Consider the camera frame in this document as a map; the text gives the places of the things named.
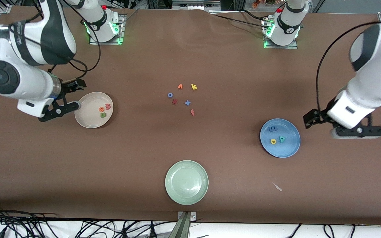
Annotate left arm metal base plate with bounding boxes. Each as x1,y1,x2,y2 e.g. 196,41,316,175
264,20,299,49

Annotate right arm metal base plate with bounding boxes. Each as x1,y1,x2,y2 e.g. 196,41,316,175
89,15,125,45

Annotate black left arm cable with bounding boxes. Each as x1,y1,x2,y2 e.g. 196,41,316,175
316,21,381,113

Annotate beige plate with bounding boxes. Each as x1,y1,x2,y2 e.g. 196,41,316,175
74,92,114,129

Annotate green plate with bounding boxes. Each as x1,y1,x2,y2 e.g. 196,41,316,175
165,160,209,206

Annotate black cable on tabletop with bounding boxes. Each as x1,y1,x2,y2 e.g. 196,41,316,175
207,10,268,29

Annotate black cable tangle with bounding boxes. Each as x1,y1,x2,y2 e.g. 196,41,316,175
0,204,178,238

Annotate metal table edge bracket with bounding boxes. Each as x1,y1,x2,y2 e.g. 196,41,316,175
168,211,197,238

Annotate metal frame behind table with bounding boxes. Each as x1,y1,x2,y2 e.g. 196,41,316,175
172,0,221,10

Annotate blue plate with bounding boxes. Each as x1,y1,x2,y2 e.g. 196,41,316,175
260,118,301,158

